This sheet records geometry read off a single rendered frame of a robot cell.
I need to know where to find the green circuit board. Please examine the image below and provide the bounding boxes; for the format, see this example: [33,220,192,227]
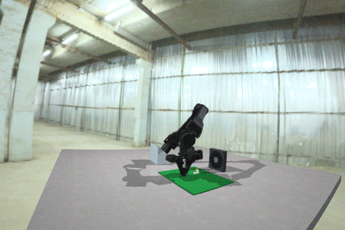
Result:
[158,166,235,195]

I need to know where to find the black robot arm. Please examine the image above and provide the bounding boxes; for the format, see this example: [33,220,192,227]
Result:
[161,103,209,161]

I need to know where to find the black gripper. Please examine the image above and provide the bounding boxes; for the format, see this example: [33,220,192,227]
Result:
[165,143,195,174]

